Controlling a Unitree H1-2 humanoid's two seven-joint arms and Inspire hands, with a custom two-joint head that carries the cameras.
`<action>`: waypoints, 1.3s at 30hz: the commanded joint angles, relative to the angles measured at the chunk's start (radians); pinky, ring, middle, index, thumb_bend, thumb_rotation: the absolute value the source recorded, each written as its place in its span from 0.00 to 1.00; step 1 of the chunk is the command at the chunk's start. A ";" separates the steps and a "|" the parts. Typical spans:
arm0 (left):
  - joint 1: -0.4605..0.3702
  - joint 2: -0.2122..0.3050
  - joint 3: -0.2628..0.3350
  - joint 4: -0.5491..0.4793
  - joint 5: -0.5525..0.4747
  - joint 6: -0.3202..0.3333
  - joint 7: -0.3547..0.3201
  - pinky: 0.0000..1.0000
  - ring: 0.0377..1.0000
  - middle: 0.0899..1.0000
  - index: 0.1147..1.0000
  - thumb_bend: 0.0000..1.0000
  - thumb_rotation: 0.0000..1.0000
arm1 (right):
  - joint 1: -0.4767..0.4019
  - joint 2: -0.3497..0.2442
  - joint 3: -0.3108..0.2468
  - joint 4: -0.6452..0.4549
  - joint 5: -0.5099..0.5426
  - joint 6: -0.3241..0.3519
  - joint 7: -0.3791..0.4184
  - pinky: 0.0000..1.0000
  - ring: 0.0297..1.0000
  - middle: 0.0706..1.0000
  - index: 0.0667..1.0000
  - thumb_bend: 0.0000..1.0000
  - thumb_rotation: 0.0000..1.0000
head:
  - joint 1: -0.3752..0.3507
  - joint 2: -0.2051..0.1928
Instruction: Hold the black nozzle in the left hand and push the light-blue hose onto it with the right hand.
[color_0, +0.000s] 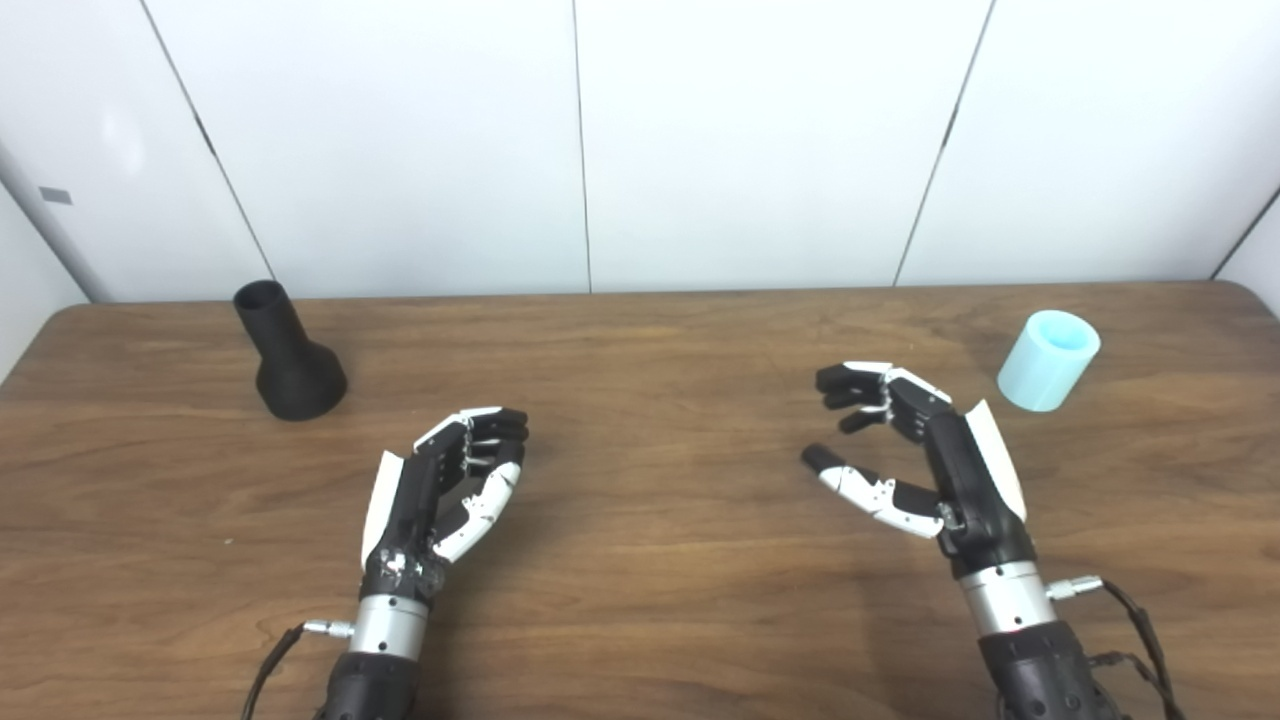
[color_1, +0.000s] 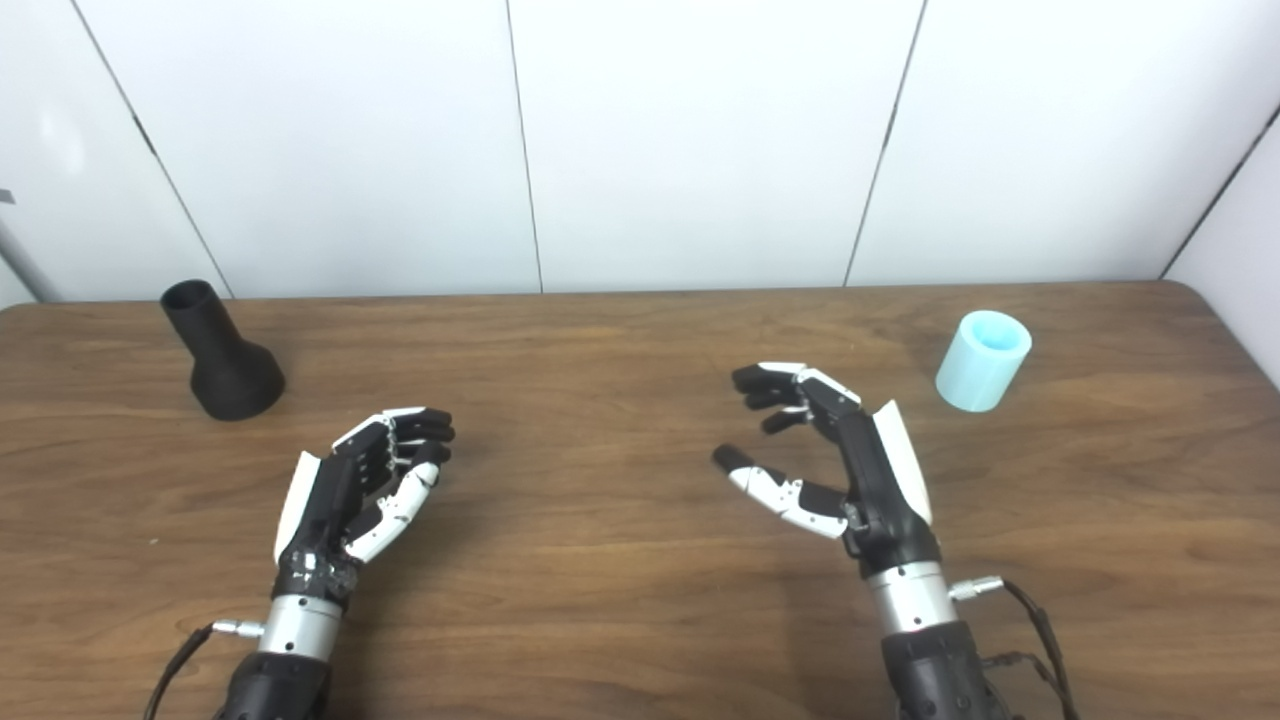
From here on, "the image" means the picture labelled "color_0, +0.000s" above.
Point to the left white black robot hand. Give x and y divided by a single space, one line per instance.
405 510

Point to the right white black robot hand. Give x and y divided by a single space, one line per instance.
970 480

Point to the black funnel-shaped nozzle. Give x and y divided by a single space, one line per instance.
295 385

